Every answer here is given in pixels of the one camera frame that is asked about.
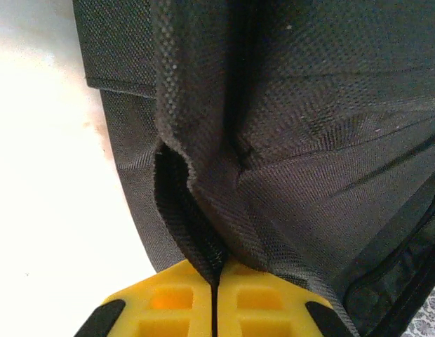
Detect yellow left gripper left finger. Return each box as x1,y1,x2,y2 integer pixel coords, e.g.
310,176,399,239
76,258,216,337

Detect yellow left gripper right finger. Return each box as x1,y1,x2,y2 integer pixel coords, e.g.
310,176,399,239
217,259,359,337

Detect black backpack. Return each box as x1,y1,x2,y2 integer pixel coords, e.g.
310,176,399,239
72,0,435,337

